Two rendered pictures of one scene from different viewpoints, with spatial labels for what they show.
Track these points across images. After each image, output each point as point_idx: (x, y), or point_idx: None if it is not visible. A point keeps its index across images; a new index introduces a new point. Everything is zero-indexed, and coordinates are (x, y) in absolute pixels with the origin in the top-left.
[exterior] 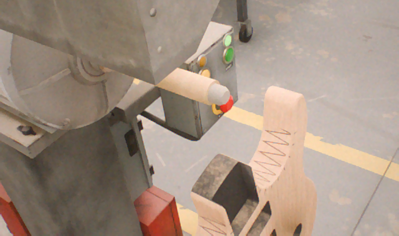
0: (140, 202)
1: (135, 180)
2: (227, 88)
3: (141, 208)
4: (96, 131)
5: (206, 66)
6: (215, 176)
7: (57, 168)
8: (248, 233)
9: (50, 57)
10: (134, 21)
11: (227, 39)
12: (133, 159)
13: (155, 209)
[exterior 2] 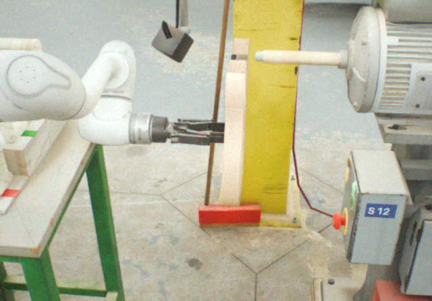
0: (404, 293)
1: (404, 263)
2: (256, 55)
3: (397, 289)
4: None
5: (349, 172)
6: (240, 55)
7: (394, 148)
8: None
9: (350, 37)
10: None
11: (352, 183)
12: (410, 248)
13: (385, 293)
